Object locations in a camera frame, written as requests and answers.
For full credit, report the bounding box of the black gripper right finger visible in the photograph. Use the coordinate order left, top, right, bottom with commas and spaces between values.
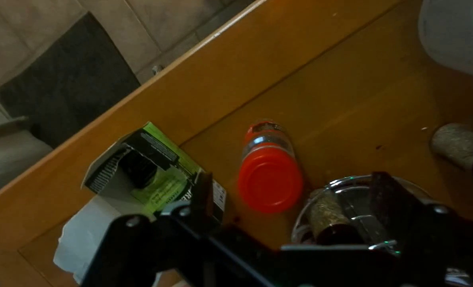
362, 172, 424, 244

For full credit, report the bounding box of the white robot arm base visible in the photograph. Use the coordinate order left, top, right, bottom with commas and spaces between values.
418, 0, 473, 81

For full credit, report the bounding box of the red-lidded glass bottle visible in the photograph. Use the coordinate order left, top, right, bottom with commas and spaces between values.
236, 120, 306, 217

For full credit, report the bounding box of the chrome wire spice rack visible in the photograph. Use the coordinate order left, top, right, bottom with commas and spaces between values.
291, 172, 450, 252

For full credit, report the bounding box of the white crumpled tissue paper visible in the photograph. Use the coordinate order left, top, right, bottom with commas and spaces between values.
52, 196, 142, 285

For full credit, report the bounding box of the black-lidded glass spice jar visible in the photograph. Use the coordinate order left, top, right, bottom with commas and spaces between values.
308, 193, 362, 245
431, 121, 473, 186

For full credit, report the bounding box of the dark grey floor mat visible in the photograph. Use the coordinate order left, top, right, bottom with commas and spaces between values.
0, 11, 144, 150

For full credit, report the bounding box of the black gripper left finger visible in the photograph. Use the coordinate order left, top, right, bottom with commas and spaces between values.
190, 171, 217, 228

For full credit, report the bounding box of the green and white carton box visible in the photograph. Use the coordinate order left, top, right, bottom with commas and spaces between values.
82, 120, 206, 217

